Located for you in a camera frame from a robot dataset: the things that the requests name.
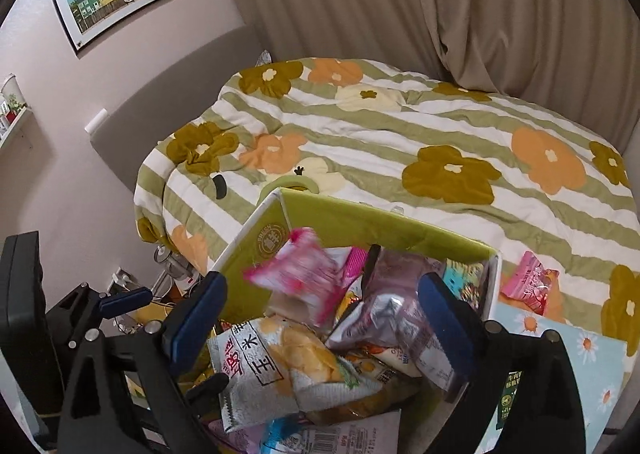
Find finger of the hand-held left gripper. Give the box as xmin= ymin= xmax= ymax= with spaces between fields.
xmin=45 ymin=284 xmax=153 ymax=351
xmin=187 ymin=371 xmax=230 ymax=415

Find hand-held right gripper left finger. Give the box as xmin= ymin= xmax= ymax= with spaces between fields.
xmin=57 ymin=270 xmax=228 ymax=454

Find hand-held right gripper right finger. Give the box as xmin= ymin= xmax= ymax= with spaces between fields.
xmin=417 ymin=271 xmax=587 ymax=454

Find pink striped snack bag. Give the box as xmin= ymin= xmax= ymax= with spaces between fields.
xmin=243 ymin=228 xmax=346 ymax=327

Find green cardboard box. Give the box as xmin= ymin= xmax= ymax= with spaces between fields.
xmin=207 ymin=187 xmax=526 ymax=454

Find teal yellow snack packet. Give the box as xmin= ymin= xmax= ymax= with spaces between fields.
xmin=444 ymin=259 xmax=488 ymax=311

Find white bedside appliance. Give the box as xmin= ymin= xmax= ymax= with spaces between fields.
xmin=155 ymin=243 xmax=203 ymax=291

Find purple snack bag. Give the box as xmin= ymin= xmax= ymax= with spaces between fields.
xmin=325 ymin=247 xmax=468 ymax=402

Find white potato chips bag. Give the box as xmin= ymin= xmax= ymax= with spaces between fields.
xmin=207 ymin=317 xmax=383 ymax=432

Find small pink snack packet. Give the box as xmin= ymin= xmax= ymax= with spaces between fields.
xmin=501 ymin=251 xmax=560 ymax=317

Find magenta snack packet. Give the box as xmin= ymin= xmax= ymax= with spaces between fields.
xmin=347 ymin=247 xmax=373 ymax=280

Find light blue daisy mat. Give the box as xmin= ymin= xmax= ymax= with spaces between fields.
xmin=487 ymin=304 xmax=628 ymax=454

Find small white barcode packet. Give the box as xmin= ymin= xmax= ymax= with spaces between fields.
xmin=260 ymin=411 xmax=403 ymax=454

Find green striped floral quilt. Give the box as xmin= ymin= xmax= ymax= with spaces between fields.
xmin=132 ymin=57 xmax=640 ymax=340

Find grey padded headboard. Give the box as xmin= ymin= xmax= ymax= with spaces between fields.
xmin=87 ymin=24 xmax=271 ymax=200

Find beige curtain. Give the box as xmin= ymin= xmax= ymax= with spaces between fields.
xmin=205 ymin=0 xmax=640 ymax=155

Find white wall shelf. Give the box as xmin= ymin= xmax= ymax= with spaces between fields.
xmin=0 ymin=107 xmax=33 ymax=150

